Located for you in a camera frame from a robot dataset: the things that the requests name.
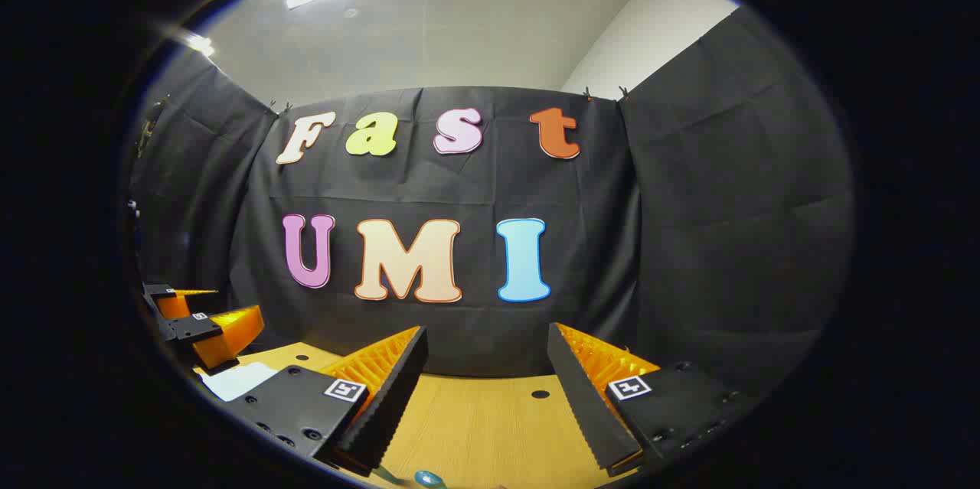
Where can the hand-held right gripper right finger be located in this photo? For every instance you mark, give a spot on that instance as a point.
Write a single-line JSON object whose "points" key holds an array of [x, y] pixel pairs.
{"points": [[586, 405]]}

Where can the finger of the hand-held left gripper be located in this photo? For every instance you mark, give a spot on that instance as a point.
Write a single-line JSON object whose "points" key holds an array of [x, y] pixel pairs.
{"points": [[178, 305], [230, 332]]}

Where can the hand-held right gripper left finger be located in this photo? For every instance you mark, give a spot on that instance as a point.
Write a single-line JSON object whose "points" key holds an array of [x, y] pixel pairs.
{"points": [[390, 405]]}

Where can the light blue suitcase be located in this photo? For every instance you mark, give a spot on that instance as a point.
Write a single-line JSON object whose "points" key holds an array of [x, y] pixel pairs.
{"points": [[237, 382]]}

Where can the blue translucent bottle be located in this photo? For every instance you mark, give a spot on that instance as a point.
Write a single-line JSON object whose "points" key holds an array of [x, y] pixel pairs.
{"points": [[430, 479]]}

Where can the black backdrop cloth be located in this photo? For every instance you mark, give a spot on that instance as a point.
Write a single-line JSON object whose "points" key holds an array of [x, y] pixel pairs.
{"points": [[651, 244]]}

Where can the small ceiling light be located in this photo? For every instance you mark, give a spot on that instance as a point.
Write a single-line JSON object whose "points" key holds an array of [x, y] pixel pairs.
{"points": [[200, 44]]}

